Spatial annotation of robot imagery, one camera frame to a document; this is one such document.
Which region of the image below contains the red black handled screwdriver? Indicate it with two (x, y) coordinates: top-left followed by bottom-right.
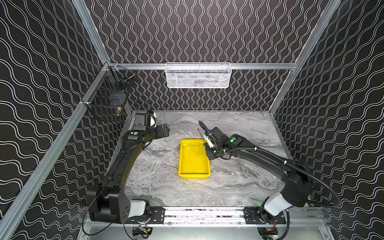
(198, 129), (215, 149)

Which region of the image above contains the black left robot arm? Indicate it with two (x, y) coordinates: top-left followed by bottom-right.
(86, 124), (170, 224)

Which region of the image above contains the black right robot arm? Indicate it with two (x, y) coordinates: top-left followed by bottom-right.
(203, 127), (313, 217)

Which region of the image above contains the yellow plastic bin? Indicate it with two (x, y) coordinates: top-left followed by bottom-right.
(179, 139), (211, 180)

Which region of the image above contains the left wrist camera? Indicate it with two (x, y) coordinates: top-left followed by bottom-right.
(133, 110), (157, 131)

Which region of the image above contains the clear plastic wall basket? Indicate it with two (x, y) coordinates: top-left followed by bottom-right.
(165, 66), (232, 89)

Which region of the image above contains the black wire wall basket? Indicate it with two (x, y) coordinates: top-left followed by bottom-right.
(86, 67), (137, 122)

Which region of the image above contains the aluminium horizontal frame bar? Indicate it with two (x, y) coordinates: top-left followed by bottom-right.
(110, 63), (298, 71)

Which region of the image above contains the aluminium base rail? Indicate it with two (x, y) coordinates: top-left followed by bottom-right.
(77, 207), (334, 240)

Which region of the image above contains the aluminium left frame bar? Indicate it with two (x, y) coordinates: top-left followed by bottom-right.
(1, 62), (109, 240)

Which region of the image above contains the aluminium corner post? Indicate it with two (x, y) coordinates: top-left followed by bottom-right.
(269, 0), (342, 116)

